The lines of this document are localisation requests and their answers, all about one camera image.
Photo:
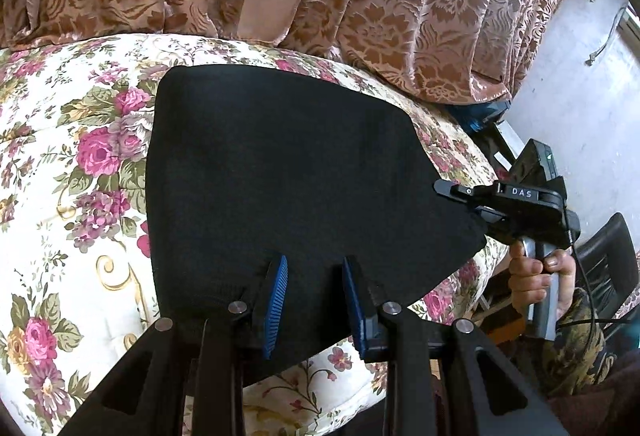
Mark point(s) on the dark metal frame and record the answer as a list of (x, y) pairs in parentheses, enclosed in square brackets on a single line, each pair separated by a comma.
[(500, 150)]

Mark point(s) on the black chair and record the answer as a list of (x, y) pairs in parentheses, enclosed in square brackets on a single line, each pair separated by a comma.
[(607, 256)]

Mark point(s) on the person's right hand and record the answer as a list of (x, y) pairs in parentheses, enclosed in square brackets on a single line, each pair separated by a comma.
[(530, 273)]

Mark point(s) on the blue plastic object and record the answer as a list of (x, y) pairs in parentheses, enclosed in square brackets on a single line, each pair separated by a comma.
[(477, 113)]

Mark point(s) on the brown floral curtain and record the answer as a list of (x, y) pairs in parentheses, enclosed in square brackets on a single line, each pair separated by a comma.
[(375, 15)]

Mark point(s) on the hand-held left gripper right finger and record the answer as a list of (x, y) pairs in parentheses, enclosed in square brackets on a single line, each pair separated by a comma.
[(352, 306)]

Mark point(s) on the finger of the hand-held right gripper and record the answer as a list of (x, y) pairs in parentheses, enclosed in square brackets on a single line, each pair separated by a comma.
[(452, 190), (492, 216)]

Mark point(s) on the person's right forearm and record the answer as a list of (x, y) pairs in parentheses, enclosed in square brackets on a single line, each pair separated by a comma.
[(575, 351)]

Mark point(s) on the black pants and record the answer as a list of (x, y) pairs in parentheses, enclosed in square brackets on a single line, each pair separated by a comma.
[(300, 165)]

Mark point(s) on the maroon cloth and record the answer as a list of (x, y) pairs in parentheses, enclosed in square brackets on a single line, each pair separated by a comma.
[(600, 406)]

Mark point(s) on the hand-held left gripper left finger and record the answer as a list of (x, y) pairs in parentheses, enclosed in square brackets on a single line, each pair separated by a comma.
[(275, 306)]

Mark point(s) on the wooden frame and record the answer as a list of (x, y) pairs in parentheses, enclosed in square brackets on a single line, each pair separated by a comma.
[(500, 316)]

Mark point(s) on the floral blanket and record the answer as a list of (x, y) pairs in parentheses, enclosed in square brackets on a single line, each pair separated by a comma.
[(75, 115)]

